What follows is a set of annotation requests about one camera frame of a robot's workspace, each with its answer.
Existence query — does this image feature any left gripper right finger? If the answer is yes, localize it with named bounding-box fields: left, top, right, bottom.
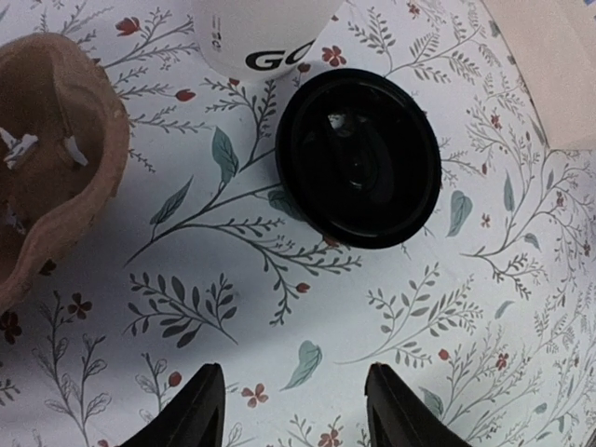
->
left=364, top=363, right=468, bottom=447

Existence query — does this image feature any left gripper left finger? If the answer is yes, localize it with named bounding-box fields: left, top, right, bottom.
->
left=122, top=363, right=225, bottom=447

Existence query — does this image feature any black plastic cup lid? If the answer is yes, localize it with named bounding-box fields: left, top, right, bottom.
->
left=275, top=68, right=441, bottom=250

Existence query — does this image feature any brown cardboard cup carrier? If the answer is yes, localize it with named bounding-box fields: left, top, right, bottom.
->
left=1, top=33, right=129, bottom=311

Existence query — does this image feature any checkered paper takeout bag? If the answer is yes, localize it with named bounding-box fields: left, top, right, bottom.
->
left=483, top=0, right=595, bottom=151

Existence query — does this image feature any floral patterned table mat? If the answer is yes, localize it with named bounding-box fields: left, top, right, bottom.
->
left=1, top=1, right=595, bottom=446

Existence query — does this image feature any white cup holding straws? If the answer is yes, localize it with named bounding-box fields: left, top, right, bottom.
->
left=192, top=0, right=342, bottom=81

